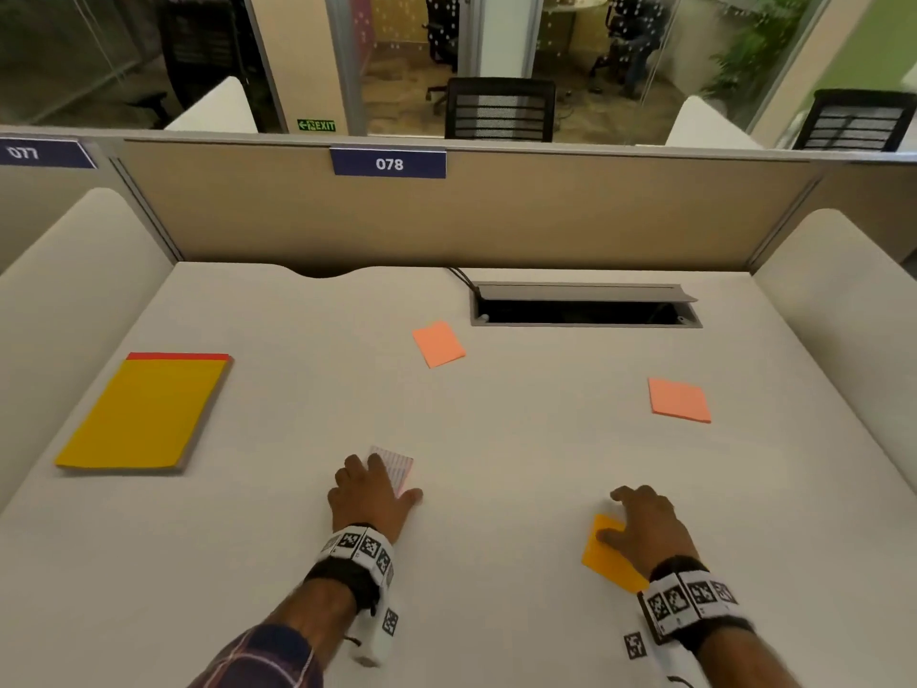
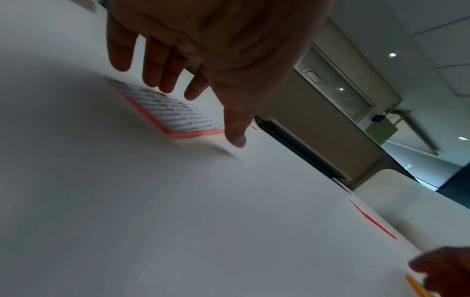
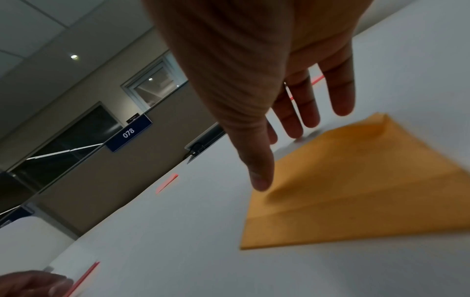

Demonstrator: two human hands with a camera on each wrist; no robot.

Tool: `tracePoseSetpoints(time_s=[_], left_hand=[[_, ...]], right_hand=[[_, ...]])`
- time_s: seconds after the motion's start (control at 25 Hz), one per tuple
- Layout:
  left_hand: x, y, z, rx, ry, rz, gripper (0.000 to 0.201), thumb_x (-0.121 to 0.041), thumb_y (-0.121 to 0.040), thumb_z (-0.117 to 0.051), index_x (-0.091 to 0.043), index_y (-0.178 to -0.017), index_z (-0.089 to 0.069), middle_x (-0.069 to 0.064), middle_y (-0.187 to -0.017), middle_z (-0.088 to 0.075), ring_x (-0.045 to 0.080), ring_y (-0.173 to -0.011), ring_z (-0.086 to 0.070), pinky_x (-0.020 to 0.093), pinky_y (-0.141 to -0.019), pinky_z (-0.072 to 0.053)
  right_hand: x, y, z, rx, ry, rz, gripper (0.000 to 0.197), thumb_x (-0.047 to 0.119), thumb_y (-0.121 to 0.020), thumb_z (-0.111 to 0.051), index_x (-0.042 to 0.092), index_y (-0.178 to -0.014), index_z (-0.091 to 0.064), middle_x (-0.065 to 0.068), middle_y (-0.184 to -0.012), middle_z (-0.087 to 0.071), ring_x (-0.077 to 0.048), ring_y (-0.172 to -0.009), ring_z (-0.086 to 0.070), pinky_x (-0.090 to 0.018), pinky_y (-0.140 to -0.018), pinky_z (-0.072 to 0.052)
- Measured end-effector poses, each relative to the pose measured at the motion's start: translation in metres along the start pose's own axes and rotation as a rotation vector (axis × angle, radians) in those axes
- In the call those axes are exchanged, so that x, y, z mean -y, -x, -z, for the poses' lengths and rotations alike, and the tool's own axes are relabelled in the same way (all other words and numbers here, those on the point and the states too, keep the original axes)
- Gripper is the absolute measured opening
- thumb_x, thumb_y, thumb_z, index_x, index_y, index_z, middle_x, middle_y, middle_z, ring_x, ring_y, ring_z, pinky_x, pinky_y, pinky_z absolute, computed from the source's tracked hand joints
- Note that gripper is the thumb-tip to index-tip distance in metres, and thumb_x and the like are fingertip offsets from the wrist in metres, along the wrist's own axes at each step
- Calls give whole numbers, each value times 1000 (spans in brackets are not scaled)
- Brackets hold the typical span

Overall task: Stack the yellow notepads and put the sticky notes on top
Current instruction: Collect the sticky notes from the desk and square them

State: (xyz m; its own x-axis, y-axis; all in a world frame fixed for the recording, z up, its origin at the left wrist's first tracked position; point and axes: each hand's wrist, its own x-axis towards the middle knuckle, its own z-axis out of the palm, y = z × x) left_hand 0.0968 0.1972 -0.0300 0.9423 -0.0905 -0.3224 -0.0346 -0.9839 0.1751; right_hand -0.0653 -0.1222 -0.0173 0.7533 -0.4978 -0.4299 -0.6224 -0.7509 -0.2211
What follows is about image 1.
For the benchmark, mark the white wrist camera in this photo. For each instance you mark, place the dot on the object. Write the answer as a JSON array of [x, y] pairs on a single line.
[[634, 646], [380, 634]]

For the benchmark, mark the white side divider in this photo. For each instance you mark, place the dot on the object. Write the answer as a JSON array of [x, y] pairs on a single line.
[[218, 114], [838, 315], [705, 128], [72, 293]]

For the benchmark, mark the person's right hand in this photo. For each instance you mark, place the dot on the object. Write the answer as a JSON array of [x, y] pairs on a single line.
[[652, 530]]

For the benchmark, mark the black mesh office chair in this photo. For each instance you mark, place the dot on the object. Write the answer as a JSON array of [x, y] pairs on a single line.
[[501, 85], [860, 98]]

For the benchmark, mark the person's right forearm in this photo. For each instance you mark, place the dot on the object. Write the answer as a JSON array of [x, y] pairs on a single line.
[[738, 662]]

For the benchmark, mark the round meeting table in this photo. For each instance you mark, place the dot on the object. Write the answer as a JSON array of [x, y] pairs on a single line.
[[580, 1]]

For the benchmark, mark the blue desk number plate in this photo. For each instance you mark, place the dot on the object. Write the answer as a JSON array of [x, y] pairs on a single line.
[[43, 153], [389, 163]]

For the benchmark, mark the right marker wristband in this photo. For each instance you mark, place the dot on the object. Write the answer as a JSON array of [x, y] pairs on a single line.
[[680, 598]]

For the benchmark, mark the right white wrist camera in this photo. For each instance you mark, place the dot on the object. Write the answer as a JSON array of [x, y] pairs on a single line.
[[634, 646]]

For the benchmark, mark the white lined sticky note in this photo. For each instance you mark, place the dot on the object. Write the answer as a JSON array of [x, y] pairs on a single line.
[[403, 469]]

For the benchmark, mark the person's left hand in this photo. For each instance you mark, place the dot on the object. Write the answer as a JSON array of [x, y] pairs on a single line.
[[365, 494]]

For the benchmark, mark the person's left forearm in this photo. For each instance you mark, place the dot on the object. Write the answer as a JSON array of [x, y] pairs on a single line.
[[301, 623]]

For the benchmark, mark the black swivel office chair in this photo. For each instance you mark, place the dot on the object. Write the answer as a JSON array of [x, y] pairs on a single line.
[[630, 35], [444, 28], [200, 57]]

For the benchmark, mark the white glass room door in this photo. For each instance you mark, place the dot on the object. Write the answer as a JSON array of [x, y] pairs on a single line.
[[501, 28]]

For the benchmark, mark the white desk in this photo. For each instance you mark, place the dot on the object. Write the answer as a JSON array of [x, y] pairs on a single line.
[[501, 437]]

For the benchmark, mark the beige partition panel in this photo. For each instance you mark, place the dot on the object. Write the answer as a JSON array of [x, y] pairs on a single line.
[[867, 200], [501, 222], [64, 182]]

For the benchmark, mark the orange sticky note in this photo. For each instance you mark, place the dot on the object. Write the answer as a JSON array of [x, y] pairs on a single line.
[[605, 562]]

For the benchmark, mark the pink sticky note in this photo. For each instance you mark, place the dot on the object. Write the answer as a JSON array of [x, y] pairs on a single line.
[[438, 345], [679, 399]]

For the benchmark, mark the yellow notepad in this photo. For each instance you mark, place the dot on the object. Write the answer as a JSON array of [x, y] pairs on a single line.
[[143, 415]]

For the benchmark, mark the green potted plant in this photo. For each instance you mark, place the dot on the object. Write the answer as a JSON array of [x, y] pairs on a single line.
[[759, 50]]

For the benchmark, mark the green exit sign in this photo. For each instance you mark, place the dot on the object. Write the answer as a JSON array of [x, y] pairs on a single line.
[[317, 126]]

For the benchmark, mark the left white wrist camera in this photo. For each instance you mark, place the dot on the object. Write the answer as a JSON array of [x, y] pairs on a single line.
[[380, 634]]

